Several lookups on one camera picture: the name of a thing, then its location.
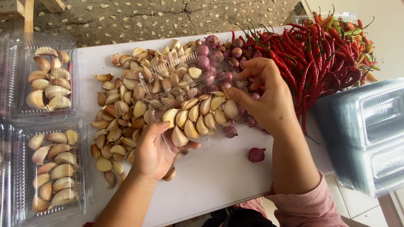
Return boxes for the pink shirt sleeve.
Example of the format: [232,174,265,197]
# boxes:
[235,170,349,227]

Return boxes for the closed clear container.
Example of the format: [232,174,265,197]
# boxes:
[6,33,79,120]
[9,119,92,227]

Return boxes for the pile of red chili peppers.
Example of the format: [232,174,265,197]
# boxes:
[231,5,381,137]

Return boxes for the single purple shallot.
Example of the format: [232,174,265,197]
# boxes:
[248,147,267,163]

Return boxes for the stack of empty clear containers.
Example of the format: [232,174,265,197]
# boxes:
[312,78,404,198]

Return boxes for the clear plastic clamshell container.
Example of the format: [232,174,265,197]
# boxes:
[138,44,257,156]

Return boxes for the wooden furniture frame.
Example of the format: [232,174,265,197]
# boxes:
[0,0,66,33]

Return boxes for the loose pile of garlic cloves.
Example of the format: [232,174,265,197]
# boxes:
[90,39,206,190]

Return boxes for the clear plastic tray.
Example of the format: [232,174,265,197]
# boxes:
[291,12,359,26]

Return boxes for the person's left hand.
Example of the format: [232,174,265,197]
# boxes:
[130,121,201,182]

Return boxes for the packed garlic cloves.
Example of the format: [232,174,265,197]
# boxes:
[26,47,72,111]
[28,129,79,213]

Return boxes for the person's right hand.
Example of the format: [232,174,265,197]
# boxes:
[225,57,296,137]

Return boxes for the batch of garlic cloves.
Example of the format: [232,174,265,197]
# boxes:
[162,91,241,148]

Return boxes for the pile of purple shallots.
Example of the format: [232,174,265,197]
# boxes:
[195,34,270,139]

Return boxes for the dark trousers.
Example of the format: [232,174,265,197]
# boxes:
[201,208,269,227]

